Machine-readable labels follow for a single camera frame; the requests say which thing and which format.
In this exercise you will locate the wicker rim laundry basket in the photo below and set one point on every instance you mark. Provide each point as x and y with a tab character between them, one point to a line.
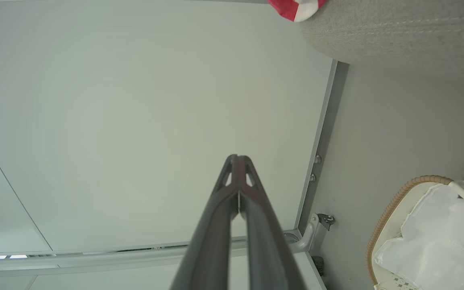
385	225

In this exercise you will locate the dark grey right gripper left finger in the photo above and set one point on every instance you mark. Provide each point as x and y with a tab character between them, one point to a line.
212	237

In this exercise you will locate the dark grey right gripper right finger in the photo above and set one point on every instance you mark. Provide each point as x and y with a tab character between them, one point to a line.
266	241

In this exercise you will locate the grey fabric cushion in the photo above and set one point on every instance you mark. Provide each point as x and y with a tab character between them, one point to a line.
401	32

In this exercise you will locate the grey partition bottom rail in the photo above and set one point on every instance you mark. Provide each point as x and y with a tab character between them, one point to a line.
107	257

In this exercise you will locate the grey partition foot bracket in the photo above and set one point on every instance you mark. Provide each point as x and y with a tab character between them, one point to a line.
314	231

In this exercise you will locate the grey partition end post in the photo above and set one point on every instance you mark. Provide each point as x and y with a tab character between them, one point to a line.
324	133

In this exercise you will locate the red and white garment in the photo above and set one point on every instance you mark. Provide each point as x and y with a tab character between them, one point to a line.
294	8

